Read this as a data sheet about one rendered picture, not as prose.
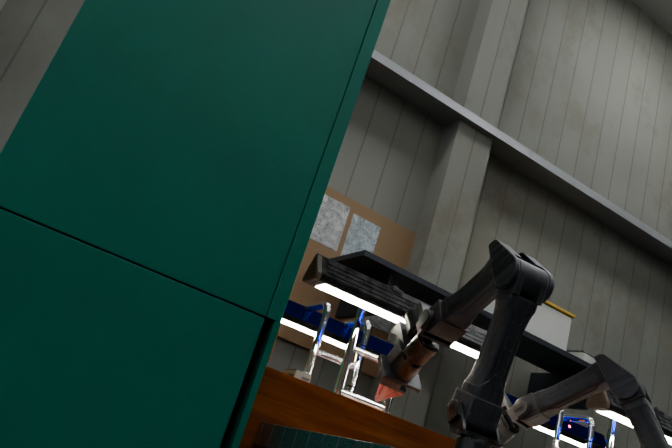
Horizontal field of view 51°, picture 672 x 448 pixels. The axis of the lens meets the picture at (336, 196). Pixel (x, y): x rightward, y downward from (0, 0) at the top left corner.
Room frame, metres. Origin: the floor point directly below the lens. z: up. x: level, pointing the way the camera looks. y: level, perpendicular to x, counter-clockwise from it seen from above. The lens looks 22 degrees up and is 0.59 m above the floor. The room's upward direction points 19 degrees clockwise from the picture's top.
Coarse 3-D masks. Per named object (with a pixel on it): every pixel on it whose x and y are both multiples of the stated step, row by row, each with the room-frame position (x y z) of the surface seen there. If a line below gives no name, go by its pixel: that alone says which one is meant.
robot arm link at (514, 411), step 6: (504, 396) 1.82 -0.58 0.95; (504, 402) 1.80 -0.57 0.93; (510, 402) 1.83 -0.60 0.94; (522, 402) 1.74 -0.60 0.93; (510, 408) 1.77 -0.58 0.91; (516, 408) 1.75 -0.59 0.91; (522, 408) 1.74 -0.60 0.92; (528, 408) 1.74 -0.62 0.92; (510, 414) 1.77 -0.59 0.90; (516, 414) 1.75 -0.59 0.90; (522, 414) 1.74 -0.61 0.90; (516, 420) 1.76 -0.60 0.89; (522, 426) 1.80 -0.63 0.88; (528, 426) 1.81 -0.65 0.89
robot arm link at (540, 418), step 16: (592, 368) 1.65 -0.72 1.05; (608, 368) 1.61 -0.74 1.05; (560, 384) 1.71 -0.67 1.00; (576, 384) 1.68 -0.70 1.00; (592, 384) 1.65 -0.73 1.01; (608, 384) 1.61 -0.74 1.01; (624, 384) 1.58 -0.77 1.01; (528, 400) 1.75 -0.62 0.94; (544, 400) 1.73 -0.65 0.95; (560, 400) 1.70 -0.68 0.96; (576, 400) 1.70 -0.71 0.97; (528, 416) 1.74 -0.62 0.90; (544, 416) 1.75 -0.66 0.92
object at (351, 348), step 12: (396, 288) 1.76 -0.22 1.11; (360, 312) 1.91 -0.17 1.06; (360, 324) 1.91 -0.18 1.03; (348, 348) 1.91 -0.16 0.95; (360, 348) 1.92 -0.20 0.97; (348, 360) 1.91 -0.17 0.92; (372, 360) 1.95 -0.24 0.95; (336, 384) 1.92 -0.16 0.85; (348, 396) 1.92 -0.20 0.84; (360, 396) 1.94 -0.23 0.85; (384, 408) 1.96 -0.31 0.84
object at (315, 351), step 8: (312, 304) 2.24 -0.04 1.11; (320, 304) 2.18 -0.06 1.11; (328, 304) 2.15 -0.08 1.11; (312, 312) 2.29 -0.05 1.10; (328, 312) 2.14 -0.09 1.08; (320, 320) 2.14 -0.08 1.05; (352, 320) 2.30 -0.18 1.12; (368, 320) 2.21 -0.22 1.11; (320, 328) 2.14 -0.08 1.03; (368, 328) 2.19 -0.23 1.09; (320, 336) 2.14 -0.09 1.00; (368, 336) 2.19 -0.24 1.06; (312, 344) 2.14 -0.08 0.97; (360, 344) 2.19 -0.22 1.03; (312, 352) 2.14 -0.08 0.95; (320, 352) 2.14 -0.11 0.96; (312, 360) 2.14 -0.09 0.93; (336, 360) 2.17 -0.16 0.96; (360, 360) 2.19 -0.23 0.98; (312, 368) 2.14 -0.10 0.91; (352, 368) 2.19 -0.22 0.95; (360, 368) 2.20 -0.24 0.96; (352, 376) 2.19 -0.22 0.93; (352, 384) 2.19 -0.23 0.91
